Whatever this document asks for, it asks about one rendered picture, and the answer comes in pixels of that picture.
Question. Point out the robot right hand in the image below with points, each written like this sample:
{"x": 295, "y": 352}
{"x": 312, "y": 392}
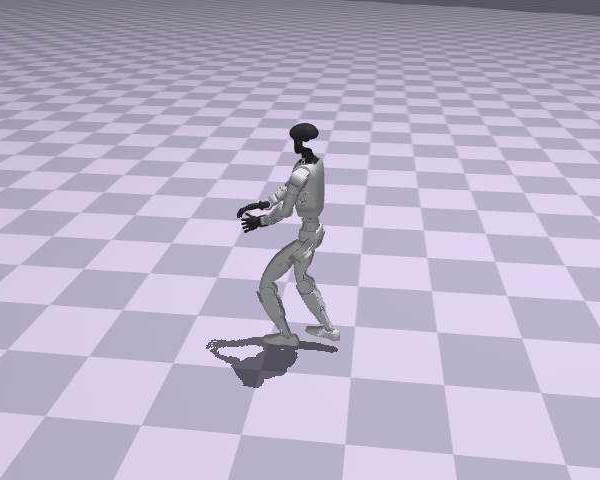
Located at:
{"x": 253, "y": 206}

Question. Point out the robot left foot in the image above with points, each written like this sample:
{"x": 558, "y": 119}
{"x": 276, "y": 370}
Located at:
{"x": 278, "y": 339}

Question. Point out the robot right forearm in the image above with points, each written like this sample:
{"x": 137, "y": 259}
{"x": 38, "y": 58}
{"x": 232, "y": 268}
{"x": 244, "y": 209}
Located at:
{"x": 276, "y": 197}

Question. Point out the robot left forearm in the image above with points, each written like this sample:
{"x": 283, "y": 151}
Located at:
{"x": 273, "y": 216}

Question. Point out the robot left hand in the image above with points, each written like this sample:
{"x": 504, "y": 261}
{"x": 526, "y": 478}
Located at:
{"x": 252, "y": 223}

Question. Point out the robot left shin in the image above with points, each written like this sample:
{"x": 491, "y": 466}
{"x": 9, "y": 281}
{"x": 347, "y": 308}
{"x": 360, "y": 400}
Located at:
{"x": 274, "y": 308}

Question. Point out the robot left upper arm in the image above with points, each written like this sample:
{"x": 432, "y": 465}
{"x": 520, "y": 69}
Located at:
{"x": 299, "y": 179}

